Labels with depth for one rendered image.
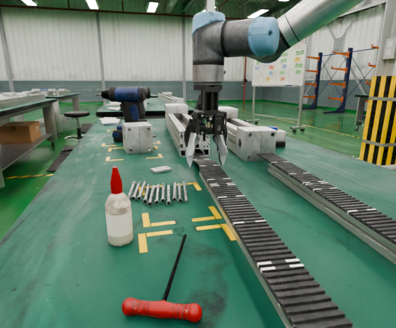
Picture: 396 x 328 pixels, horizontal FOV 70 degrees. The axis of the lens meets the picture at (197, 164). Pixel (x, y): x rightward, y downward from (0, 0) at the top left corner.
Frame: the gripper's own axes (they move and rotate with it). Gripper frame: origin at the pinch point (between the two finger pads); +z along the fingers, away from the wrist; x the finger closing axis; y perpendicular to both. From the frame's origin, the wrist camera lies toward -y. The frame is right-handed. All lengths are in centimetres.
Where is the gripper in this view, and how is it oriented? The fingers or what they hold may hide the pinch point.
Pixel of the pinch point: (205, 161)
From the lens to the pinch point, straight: 76.2
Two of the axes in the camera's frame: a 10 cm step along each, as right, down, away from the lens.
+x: 9.9, -0.5, 1.6
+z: 0.0, 9.6, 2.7
